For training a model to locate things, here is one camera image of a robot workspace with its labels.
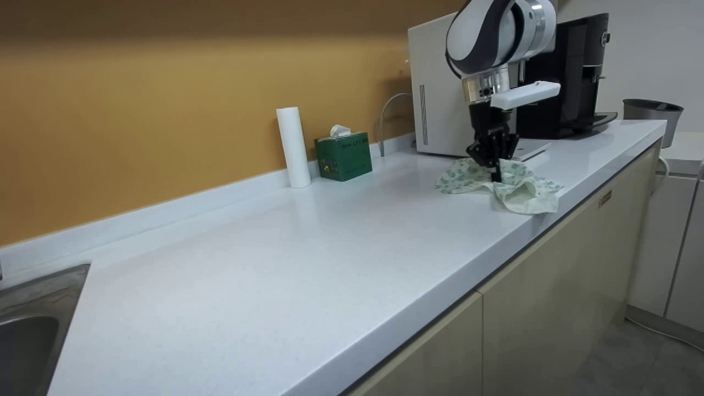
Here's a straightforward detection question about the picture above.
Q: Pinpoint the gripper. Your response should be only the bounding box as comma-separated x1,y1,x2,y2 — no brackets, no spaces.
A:
466,101,520,184

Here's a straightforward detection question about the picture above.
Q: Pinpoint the green patterned white towel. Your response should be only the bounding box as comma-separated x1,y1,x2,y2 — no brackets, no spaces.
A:
434,157,565,215

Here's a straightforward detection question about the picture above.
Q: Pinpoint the white paper towel roll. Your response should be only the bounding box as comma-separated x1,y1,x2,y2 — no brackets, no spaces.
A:
276,106,312,189

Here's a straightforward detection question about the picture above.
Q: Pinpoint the white water dispenser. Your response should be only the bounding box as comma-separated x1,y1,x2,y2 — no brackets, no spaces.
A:
407,12,552,162

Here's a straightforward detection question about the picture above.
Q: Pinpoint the black coffee machine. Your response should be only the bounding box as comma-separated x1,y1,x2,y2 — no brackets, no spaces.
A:
516,12,619,140

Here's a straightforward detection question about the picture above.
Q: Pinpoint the green tissue box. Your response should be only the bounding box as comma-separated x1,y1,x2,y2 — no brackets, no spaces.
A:
314,125,373,183

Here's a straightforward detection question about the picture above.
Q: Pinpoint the beige cabinet door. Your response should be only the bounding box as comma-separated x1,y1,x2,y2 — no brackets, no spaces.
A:
345,291,485,396
475,141,662,396

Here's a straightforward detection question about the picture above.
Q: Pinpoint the grey bin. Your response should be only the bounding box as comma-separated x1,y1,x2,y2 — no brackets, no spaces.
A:
622,98,685,150

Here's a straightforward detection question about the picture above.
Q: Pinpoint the white cabinet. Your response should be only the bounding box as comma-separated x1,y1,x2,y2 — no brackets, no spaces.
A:
627,131,704,334

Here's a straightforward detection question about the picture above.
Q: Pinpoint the steel sink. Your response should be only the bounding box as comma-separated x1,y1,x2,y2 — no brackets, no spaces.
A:
0,263,92,396

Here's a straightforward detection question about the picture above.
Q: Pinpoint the grey hose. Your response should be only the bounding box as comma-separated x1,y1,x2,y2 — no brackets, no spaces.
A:
378,92,413,158

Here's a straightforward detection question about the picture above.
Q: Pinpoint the white cable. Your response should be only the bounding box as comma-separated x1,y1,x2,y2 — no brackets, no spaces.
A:
651,156,670,197

